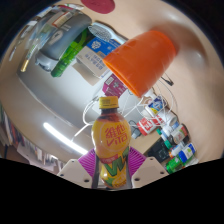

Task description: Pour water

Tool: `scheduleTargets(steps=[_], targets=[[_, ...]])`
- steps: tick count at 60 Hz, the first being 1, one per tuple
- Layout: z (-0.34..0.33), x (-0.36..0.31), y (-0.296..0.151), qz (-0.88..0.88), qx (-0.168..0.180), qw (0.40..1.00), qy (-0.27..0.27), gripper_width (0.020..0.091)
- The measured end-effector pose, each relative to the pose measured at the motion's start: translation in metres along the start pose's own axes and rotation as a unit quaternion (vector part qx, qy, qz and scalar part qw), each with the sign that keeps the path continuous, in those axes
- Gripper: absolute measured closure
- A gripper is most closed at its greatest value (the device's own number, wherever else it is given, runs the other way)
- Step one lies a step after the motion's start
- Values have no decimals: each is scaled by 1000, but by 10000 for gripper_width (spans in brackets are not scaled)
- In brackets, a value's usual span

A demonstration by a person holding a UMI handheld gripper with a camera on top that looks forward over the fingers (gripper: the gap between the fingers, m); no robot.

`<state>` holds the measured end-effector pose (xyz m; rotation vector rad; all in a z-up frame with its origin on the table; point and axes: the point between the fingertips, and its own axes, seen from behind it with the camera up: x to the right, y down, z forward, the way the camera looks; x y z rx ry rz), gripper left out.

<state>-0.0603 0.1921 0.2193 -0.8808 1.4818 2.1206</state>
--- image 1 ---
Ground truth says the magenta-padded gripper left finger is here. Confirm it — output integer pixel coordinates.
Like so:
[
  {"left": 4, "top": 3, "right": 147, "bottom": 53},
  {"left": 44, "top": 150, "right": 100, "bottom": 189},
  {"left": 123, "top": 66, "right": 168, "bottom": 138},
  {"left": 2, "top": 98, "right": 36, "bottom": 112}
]
[{"left": 57, "top": 147, "right": 100, "bottom": 189}]

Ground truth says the clear gold-capped glass bottle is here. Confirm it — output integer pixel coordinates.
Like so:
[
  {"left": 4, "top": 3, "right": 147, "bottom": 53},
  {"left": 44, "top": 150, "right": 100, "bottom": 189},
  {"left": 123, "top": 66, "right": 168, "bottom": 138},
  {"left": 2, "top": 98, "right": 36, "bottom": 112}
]
[{"left": 19, "top": 19, "right": 58, "bottom": 73}]

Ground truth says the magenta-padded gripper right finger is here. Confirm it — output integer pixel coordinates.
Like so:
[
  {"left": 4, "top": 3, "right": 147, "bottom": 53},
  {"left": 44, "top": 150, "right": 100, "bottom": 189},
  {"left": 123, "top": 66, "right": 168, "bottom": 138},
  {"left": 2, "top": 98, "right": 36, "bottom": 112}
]
[{"left": 125, "top": 146, "right": 170, "bottom": 189}]

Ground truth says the white blue-label bottle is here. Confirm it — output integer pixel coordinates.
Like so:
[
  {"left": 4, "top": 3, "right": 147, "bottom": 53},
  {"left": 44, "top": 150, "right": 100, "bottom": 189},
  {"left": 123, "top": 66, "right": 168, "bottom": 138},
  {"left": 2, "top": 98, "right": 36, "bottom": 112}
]
[{"left": 146, "top": 96, "right": 166, "bottom": 118}]

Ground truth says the flat round red coaster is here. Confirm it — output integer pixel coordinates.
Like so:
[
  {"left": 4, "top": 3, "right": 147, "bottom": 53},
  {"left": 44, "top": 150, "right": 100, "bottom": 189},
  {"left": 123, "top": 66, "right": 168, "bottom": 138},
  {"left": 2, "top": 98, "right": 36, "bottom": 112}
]
[{"left": 80, "top": 0, "right": 116, "bottom": 15}]

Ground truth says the tall green bottle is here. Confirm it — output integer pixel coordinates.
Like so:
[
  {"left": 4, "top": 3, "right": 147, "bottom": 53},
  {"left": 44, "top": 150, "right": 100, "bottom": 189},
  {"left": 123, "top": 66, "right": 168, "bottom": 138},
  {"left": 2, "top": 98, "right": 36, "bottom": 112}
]
[{"left": 50, "top": 28, "right": 96, "bottom": 78}]

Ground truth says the white and blue box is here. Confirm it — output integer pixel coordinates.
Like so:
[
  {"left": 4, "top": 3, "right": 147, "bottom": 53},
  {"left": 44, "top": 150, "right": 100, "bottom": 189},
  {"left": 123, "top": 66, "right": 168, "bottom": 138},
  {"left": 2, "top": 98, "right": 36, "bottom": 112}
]
[{"left": 75, "top": 35, "right": 122, "bottom": 79}]

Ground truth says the magenta carton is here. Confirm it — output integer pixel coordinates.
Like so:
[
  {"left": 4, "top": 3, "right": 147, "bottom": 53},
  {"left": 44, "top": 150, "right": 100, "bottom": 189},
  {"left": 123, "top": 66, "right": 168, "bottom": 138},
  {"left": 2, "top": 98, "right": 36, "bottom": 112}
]
[{"left": 101, "top": 73, "right": 129, "bottom": 98}]

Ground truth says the green plastic jar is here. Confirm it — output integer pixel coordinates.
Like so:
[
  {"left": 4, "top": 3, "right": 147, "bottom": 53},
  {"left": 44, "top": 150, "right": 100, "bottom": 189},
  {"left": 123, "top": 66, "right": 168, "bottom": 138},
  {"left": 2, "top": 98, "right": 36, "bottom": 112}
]
[{"left": 165, "top": 154, "right": 185, "bottom": 175}]

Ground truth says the orange plastic cup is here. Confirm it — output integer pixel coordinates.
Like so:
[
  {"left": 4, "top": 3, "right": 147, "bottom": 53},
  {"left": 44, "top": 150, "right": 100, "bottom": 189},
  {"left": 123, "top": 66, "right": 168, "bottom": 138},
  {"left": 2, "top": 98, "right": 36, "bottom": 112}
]
[{"left": 102, "top": 29, "right": 177, "bottom": 98}]

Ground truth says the yellow drink bottle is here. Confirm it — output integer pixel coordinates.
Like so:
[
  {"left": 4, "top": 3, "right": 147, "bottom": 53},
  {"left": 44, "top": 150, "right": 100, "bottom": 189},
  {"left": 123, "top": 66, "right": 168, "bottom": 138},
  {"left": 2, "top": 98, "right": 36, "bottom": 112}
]
[{"left": 91, "top": 96, "right": 132, "bottom": 190}]

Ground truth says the red and white canister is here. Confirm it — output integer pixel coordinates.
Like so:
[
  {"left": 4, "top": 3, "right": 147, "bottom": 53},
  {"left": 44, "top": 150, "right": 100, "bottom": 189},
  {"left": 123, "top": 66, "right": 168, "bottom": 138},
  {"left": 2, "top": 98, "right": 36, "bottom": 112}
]
[{"left": 137, "top": 116, "right": 158, "bottom": 137}]

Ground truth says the white LED light bar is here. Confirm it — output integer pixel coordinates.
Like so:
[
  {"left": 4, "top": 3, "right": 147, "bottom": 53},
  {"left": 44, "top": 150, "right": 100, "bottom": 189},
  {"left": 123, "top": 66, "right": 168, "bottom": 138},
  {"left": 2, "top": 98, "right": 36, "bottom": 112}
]
[{"left": 42, "top": 122, "right": 89, "bottom": 156}]

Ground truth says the white bottle with blue lid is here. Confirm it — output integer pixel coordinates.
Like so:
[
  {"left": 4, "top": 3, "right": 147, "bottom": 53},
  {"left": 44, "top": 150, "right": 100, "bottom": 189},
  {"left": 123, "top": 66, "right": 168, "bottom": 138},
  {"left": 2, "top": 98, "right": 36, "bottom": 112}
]
[{"left": 177, "top": 143, "right": 197, "bottom": 164}]

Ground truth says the white cable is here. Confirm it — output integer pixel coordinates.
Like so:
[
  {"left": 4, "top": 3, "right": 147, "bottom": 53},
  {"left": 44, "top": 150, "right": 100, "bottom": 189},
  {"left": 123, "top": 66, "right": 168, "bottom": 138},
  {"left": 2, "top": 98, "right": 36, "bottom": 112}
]
[{"left": 71, "top": 96, "right": 178, "bottom": 141}]

